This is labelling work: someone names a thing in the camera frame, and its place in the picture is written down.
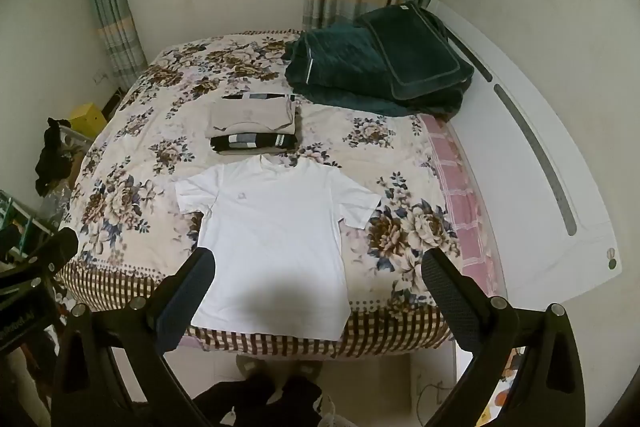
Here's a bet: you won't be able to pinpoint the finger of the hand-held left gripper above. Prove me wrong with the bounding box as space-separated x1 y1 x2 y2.
0 228 80 295

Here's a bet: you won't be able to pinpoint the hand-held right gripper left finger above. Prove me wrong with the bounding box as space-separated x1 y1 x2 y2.
50 247 217 427

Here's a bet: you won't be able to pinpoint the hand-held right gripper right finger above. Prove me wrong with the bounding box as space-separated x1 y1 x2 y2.
421 248 587 427

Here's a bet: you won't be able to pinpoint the white T-shirt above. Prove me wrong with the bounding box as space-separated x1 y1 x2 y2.
175 155 383 342

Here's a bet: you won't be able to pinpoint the clear plastic bag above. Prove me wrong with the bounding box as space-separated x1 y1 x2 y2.
40 187 76 228

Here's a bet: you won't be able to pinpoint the green shelf rack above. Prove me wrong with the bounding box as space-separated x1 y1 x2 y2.
0 189 56 258

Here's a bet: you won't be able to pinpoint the black cloth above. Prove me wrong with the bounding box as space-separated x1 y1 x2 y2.
34 118 76 198

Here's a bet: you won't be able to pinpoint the floral bed sheet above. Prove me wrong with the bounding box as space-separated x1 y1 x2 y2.
52 29 463 360

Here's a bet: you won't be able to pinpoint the pink checkered sheet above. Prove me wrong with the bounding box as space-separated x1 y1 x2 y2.
417 114 506 303

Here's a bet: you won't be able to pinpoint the person's dark pants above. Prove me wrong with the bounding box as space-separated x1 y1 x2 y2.
192 374 323 427

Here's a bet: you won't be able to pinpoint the yellow box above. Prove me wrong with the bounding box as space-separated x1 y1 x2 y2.
70 103 108 138

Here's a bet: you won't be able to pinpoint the white headboard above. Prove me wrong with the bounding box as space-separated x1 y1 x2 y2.
425 0 621 308

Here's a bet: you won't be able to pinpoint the black white striped folded garment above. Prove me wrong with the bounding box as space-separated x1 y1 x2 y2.
210 92 301 156

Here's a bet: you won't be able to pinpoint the beige folded shirt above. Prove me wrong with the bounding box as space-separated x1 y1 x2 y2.
206 98 297 138

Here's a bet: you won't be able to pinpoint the dark green pillow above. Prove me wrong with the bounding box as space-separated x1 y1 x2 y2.
355 1 475 100

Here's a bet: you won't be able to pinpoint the dark green blanket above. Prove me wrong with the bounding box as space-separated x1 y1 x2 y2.
284 19 476 120

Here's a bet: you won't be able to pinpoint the floor cable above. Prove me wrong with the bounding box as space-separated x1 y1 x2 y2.
417 374 451 408

